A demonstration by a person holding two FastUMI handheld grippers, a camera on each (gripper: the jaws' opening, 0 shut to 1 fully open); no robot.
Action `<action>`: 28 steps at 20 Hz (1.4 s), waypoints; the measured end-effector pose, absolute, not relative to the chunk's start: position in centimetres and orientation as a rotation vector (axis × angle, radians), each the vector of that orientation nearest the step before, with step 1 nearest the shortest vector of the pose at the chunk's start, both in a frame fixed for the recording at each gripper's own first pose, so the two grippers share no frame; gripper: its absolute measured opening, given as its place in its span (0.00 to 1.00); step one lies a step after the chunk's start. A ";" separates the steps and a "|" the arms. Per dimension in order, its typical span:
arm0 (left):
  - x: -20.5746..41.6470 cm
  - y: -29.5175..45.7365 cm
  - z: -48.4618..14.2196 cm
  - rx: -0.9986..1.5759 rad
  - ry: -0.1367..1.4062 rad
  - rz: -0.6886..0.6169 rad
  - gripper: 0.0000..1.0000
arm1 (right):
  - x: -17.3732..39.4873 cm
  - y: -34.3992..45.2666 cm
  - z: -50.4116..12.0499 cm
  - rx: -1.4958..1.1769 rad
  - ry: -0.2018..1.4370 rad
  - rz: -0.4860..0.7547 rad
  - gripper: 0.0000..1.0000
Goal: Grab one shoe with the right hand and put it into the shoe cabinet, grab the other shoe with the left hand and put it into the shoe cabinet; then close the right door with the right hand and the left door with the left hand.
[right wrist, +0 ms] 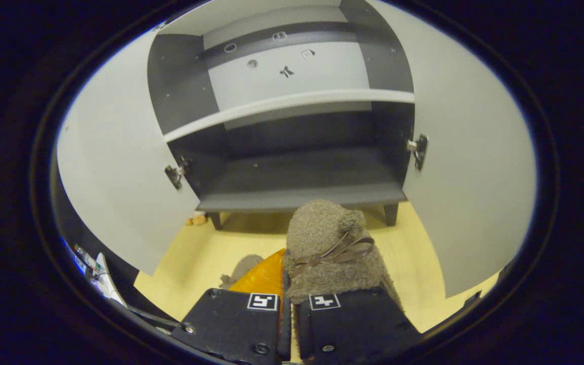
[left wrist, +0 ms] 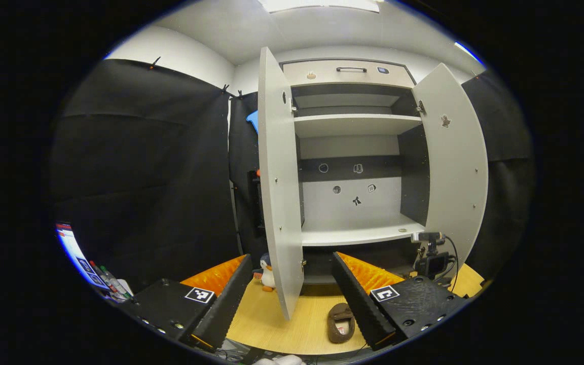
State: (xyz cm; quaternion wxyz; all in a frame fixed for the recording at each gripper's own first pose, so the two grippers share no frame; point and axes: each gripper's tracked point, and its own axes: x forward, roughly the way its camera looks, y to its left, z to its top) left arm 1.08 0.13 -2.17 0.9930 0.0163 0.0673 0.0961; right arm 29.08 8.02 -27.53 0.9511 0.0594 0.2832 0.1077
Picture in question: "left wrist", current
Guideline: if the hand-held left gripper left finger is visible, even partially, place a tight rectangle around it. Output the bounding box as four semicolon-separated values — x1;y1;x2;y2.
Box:
120;253;253;354

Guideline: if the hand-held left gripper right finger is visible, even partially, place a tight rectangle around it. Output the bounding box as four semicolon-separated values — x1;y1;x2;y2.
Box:
332;252;471;352

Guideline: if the brown fuzzy shoe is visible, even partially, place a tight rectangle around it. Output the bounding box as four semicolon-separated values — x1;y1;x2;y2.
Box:
327;303;356;344

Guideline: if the light grey cabinet door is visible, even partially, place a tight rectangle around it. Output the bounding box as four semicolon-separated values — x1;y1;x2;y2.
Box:
411;62;489;269
258;47;304;321

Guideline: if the grey shoe cabinet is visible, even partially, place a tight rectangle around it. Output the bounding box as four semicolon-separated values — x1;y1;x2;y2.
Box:
281;57;430;285

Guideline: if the beige cabinet drawer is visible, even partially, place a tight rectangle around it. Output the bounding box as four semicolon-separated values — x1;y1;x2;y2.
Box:
282;59;417;88

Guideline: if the plush penguin toy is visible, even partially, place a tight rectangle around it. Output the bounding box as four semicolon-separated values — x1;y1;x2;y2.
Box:
252;253;276;293

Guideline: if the green marker pen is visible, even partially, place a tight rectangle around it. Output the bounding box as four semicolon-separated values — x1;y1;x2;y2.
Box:
100;265;131;299

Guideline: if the red marker pen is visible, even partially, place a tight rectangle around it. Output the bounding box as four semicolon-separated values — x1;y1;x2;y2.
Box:
88;260;115;295

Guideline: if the black backdrop cloth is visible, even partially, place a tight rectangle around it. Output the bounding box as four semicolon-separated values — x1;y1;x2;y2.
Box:
49;58;535;297

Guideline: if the long ceiling light panel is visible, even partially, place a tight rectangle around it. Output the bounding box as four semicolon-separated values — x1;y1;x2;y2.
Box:
259;0;381;14

